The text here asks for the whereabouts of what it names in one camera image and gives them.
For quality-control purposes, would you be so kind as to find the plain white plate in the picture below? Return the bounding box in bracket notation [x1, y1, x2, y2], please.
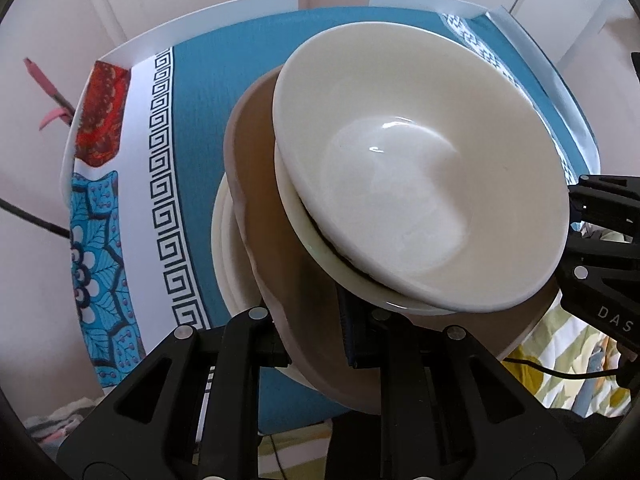
[210, 173, 317, 391]

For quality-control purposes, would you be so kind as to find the beige square plastic bowl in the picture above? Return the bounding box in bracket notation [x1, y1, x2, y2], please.
[222, 64, 564, 416]

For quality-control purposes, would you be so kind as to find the cream bowl with duck print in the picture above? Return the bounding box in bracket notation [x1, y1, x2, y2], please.
[273, 146, 454, 316]

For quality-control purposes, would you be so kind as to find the pile of clothes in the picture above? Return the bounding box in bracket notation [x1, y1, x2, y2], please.
[23, 396, 103, 460]

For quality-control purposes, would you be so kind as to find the black curved rack pole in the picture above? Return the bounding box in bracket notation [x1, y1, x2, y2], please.
[0, 198, 70, 240]

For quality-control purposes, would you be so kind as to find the blue patterned tablecloth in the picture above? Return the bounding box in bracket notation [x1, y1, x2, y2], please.
[67, 5, 594, 436]

